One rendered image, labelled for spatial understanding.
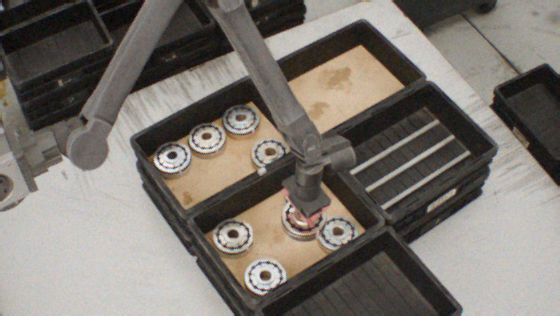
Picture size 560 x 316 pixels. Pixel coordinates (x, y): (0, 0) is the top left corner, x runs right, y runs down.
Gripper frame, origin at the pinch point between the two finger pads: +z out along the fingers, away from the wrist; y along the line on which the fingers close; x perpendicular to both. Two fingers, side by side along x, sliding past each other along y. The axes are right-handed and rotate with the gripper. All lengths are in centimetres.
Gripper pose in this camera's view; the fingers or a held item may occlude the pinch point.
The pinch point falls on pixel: (304, 213)
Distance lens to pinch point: 182.3
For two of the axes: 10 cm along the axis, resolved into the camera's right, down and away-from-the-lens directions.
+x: -8.3, 4.3, -3.5
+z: -0.4, 5.9, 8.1
